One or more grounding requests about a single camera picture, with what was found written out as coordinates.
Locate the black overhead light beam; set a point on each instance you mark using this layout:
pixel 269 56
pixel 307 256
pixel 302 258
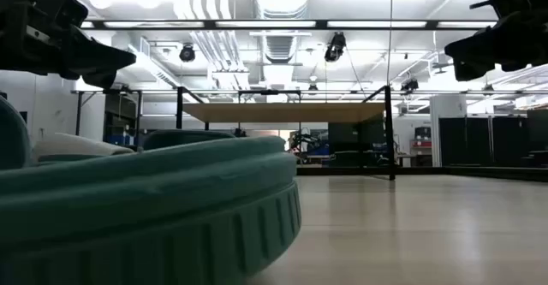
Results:
pixel 322 24

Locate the shelf with red bins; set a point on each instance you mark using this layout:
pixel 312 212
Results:
pixel 421 143

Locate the black metal workstation frame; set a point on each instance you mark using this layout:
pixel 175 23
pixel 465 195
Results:
pixel 79 114

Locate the black background robot arm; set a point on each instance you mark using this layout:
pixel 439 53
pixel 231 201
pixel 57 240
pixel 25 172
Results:
pixel 301 139

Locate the light grey rubber slide sandal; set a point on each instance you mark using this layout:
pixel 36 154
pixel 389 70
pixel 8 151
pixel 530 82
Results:
pixel 73 146

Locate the green rubber slide sandal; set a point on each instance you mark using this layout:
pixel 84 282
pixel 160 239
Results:
pixel 184 138
pixel 150 199

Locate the black ceiling-hung device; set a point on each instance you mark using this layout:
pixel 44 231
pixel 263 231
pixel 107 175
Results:
pixel 187 53
pixel 409 84
pixel 335 47

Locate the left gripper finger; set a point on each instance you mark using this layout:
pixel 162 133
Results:
pixel 100 80
pixel 100 60

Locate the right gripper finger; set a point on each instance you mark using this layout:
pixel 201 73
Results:
pixel 468 69
pixel 479 47

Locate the dark storage rack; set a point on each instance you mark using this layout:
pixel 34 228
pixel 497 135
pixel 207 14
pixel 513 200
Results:
pixel 120 118

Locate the wooden shelf with black frame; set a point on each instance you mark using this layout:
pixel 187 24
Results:
pixel 278 113

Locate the silver ribbed ventilation duct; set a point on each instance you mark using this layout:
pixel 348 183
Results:
pixel 280 2

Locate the black aluminium rig frame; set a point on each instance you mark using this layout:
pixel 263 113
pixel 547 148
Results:
pixel 471 173

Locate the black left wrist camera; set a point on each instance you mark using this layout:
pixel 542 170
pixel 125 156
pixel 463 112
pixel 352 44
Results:
pixel 51 7

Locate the black room partition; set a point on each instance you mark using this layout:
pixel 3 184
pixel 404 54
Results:
pixel 479 141

